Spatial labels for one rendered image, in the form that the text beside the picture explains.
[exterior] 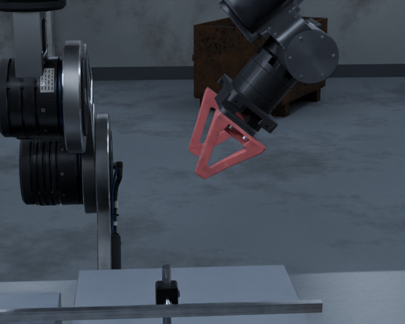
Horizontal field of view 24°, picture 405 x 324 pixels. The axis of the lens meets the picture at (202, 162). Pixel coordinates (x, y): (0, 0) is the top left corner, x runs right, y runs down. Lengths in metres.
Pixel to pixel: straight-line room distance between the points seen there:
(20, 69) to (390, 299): 0.73
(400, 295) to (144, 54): 6.92
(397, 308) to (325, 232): 2.89
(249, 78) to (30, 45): 0.65
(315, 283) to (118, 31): 6.85
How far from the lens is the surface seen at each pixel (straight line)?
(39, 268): 4.03
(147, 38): 8.39
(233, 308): 1.22
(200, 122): 1.13
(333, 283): 1.65
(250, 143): 1.02
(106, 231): 2.12
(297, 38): 0.98
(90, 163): 2.08
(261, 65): 1.05
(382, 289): 1.64
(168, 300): 1.24
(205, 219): 4.59
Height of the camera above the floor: 1.45
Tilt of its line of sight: 15 degrees down
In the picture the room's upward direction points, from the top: straight up
